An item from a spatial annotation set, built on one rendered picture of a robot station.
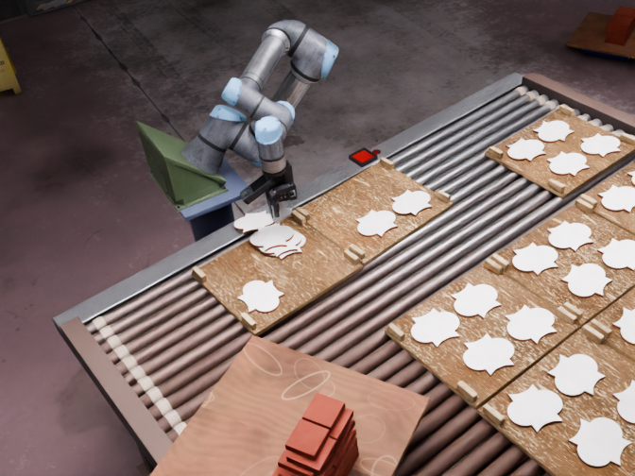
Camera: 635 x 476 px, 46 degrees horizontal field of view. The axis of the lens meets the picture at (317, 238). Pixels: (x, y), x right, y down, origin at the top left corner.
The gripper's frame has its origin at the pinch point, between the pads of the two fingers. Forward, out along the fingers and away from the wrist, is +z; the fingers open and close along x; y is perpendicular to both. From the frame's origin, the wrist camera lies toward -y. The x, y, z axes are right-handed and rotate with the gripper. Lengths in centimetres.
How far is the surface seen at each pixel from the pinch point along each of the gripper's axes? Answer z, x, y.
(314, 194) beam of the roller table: 12.6, 22.6, 20.7
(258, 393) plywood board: 0, -61, -25
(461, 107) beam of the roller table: 12, 48, 93
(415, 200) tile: 9.5, 0.0, 48.7
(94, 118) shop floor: 104, 275, -45
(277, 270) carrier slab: 10.7, -10.6, -4.0
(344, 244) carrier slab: 10.6, -8.5, 19.4
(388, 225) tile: 9.6, -7.5, 35.5
